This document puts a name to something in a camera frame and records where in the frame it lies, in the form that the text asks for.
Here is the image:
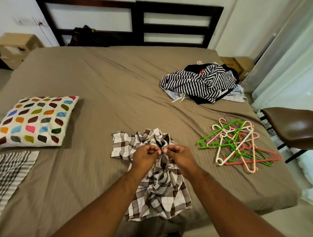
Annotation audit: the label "white wall socket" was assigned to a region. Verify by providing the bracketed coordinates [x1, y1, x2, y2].
[13, 16, 48, 26]

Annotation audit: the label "grey checked towel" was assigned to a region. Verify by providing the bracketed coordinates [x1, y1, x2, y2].
[0, 150, 40, 216]

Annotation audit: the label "light blue garment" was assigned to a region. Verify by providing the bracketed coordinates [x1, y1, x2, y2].
[164, 85, 246, 104]

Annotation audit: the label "pile of coloured plastic hangers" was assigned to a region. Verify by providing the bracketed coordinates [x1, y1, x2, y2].
[197, 117, 283, 174]

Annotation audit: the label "brown white plaid shirt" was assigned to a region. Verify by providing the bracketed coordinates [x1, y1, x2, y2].
[111, 128, 193, 222]

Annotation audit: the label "person's right hand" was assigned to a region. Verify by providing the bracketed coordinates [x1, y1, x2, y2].
[162, 144, 199, 177]

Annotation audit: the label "person's left forearm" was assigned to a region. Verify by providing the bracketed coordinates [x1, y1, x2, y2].
[51, 170, 150, 237]

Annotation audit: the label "black slatted headboard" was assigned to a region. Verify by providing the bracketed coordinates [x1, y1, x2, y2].
[35, 0, 225, 49]

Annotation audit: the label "person's left hand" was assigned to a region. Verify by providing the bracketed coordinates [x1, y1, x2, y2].
[129, 143, 162, 179]

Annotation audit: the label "colourful leaf print pillow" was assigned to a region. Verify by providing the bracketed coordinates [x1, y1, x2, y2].
[0, 96, 79, 148]

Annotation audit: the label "cardboard boxes left of bed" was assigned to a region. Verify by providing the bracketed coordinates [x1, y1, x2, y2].
[0, 33, 45, 70]

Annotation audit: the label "black bag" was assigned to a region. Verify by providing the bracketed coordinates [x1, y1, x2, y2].
[68, 25, 134, 48]

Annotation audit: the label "bed with taupe sheet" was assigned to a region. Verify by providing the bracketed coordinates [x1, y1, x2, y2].
[0, 46, 302, 237]

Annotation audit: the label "sheer white curtain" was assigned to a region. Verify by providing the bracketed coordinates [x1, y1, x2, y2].
[242, 0, 313, 113]

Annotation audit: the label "cardboard box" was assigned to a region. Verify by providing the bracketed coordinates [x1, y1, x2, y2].
[235, 56, 255, 81]
[220, 56, 241, 71]

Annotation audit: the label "brown chair with black legs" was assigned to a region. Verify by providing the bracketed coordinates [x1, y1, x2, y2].
[259, 107, 313, 164]

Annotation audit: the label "black white striped garment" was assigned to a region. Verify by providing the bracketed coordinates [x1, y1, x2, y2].
[160, 63, 239, 104]

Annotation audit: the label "person's right forearm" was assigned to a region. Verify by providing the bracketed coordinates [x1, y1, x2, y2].
[183, 166, 287, 237]

